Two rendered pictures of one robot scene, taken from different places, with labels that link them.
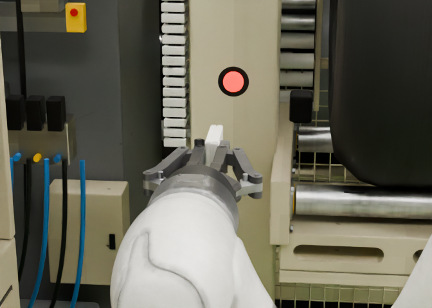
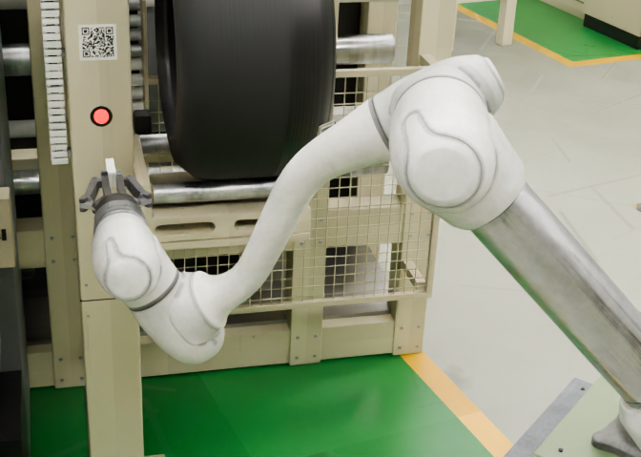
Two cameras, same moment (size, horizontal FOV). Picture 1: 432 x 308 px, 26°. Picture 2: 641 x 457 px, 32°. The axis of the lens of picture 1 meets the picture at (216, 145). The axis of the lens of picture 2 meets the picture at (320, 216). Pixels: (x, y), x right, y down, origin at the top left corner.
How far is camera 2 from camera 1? 1.02 m
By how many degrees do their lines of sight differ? 20
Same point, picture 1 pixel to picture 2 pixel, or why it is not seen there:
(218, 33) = (89, 84)
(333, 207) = (179, 197)
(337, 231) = (182, 213)
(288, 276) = not seen: hidden behind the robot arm
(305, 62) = (136, 80)
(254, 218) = not seen: hidden behind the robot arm
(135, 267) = (112, 258)
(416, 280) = (250, 248)
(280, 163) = (139, 170)
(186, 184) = (118, 207)
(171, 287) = (134, 265)
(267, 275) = not seen: hidden behind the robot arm
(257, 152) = (121, 163)
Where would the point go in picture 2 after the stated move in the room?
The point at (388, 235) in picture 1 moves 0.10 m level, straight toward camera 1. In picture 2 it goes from (217, 212) to (219, 234)
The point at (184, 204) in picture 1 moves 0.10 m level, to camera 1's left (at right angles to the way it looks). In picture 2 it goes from (126, 220) to (62, 228)
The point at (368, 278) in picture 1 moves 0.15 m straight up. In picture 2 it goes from (205, 242) to (205, 178)
